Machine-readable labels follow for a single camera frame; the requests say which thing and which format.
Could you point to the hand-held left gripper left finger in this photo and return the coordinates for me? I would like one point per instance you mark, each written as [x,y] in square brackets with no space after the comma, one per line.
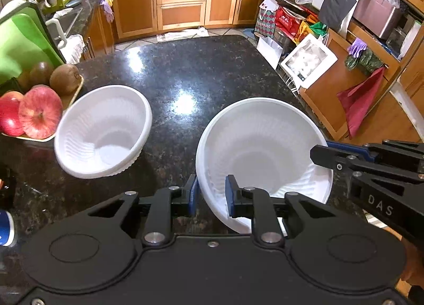
[191,196]

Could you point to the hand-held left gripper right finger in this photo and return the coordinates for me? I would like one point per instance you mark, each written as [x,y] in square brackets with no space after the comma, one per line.
[231,199]

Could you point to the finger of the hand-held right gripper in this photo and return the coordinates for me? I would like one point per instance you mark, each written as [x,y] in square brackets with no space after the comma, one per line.
[351,149]
[344,161]

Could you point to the white ribbed plastic bowl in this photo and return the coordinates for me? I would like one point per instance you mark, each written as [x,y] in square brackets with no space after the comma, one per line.
[265,146]
[102,129]

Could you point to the red cloth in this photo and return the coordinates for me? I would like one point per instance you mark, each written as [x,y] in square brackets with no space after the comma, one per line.
[361,99]

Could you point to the purple rubber glove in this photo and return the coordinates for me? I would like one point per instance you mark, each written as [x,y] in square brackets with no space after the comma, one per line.
[357,47]
[106,7]

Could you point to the white paper bag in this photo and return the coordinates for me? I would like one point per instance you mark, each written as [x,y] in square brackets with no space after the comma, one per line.
[270,51]

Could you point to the red gift bag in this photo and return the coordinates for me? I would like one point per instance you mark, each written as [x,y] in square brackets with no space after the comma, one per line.
[291,22]

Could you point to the pink metallic appliance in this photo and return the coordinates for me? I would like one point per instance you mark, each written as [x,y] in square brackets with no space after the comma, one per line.
[377,10]

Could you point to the patterned gift bag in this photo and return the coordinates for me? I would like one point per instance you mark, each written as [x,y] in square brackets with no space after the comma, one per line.
[265,22]

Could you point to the beige fruit tray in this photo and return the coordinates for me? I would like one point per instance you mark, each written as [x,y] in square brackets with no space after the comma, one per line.
[74,93]

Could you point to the red apple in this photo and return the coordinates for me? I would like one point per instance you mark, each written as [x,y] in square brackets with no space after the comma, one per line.
[10,113]
[41,113]

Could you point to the brown kiwi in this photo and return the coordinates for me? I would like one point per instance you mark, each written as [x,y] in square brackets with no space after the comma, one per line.
[23,81]
[65,78]
[40,73]

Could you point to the blue paper cup white lid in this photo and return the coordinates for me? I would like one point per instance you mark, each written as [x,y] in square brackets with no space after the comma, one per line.
[6,229]

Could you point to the wooden lower cabinets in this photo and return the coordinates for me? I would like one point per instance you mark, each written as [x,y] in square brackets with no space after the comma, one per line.
[180,3]

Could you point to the green cutting board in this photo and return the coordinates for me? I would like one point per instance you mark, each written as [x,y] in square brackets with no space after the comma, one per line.
[23,47]

